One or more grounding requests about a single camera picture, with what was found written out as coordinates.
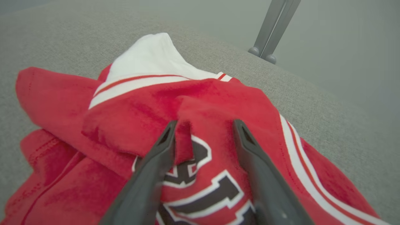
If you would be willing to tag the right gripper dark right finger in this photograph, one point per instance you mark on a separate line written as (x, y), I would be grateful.
(268, 193)

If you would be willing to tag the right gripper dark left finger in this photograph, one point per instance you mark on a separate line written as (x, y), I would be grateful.
(143, 193)

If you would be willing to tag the red white-sleeved basketball jersey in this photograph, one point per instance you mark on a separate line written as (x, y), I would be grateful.
(218, 103)

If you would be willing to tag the grey metal partition post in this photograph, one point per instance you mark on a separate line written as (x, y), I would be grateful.
(268, 28)
(282, 28)

